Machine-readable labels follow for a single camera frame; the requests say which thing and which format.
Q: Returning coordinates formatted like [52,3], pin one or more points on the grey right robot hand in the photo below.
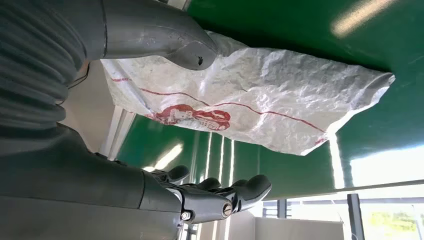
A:
[82,185]

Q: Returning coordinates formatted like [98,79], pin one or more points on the white window ledge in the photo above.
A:
[298,230]

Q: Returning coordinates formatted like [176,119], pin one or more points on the green conveyor belt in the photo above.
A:
[381,116]

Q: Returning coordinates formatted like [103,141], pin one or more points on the aluminium conveyor frame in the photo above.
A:
[121,132]

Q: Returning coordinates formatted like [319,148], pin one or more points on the dark window frame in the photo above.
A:
[355,215]

